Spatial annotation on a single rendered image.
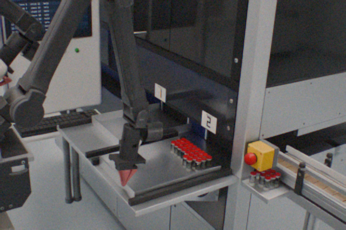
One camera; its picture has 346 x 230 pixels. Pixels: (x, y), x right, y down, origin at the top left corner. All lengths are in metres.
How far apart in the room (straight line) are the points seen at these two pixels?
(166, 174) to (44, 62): 0.63
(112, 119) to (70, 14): 0.90
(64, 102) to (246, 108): 1.08
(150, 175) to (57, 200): 1.55
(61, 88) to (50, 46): 1.10
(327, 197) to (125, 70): 0.72
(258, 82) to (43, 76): 0.66
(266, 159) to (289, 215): 0.49
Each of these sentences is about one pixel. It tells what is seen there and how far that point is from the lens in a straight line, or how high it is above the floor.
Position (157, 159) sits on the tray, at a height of 0.88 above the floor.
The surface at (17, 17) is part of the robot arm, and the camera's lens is 1.49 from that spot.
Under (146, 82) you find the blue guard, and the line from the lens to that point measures 1.93.
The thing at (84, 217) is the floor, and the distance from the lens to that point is 2.79.
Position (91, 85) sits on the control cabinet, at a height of 0.92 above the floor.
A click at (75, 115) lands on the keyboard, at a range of 2.10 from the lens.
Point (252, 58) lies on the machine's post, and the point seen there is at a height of 1.31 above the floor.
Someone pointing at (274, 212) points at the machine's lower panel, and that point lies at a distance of 1.76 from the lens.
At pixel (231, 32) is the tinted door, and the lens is 1.43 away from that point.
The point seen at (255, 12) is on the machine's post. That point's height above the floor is 1.44.
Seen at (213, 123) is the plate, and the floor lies 1.02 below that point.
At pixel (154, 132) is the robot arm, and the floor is 1.08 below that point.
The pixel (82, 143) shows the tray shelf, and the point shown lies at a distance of 1.71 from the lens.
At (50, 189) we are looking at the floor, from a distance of 3.08.
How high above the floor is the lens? 1.66
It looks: 23 degrees down
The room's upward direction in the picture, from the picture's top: 3 degrees clockwise
